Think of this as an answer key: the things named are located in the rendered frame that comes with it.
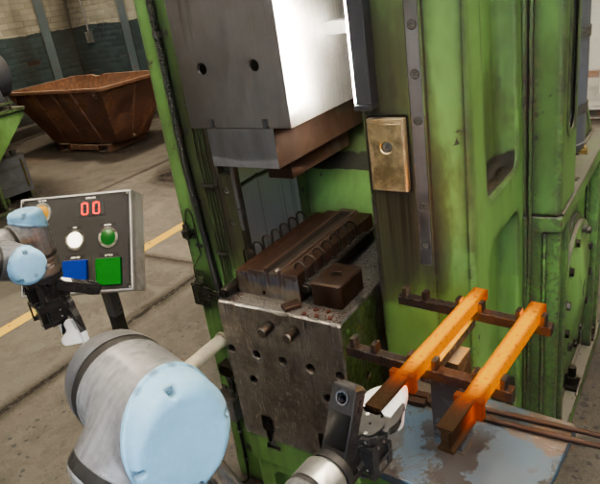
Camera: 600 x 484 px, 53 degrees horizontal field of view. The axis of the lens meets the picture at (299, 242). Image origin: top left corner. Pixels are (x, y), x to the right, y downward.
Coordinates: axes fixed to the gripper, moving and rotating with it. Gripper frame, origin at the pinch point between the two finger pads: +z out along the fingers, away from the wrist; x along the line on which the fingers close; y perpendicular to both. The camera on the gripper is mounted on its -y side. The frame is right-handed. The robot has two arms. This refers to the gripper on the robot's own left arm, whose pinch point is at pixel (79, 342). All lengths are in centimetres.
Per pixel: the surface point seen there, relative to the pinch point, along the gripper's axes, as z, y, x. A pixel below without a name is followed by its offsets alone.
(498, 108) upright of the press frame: -35, -104, 53
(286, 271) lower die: -6, -46, 26
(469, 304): -10, -50, 77
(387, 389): -10, -20, 81
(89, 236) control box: -15.9, -18.6, -23.1
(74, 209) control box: -22.8, -18.9, -29.1
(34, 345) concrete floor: 93, -33, -195
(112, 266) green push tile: -8.6, -19.1, -14.4
